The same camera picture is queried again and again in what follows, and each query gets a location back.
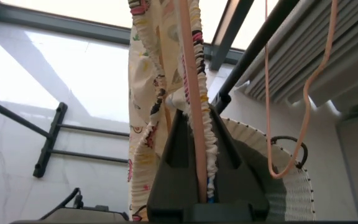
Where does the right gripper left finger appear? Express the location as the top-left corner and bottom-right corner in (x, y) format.
(147, 108), (210, 222)

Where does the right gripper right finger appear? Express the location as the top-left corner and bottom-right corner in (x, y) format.
(209, 105), (270, 222)

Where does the cream printed garment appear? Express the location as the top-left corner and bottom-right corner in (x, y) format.
(127, 0), (219, 222)

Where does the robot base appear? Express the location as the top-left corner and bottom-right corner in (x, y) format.
(39, 203), (130, 223)

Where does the white laundry basket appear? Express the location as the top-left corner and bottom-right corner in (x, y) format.
(221, 116), (317, 222)

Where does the black clothes rack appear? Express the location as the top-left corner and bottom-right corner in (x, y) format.
(0, 0), (301, 179)

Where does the grey curtain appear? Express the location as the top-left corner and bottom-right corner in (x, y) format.
(236, 0), (358, 116)

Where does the window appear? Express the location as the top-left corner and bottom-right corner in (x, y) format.
(0, 0), (279, 72)

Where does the black cable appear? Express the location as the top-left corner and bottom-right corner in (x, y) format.
(40, 187), (84, 220)

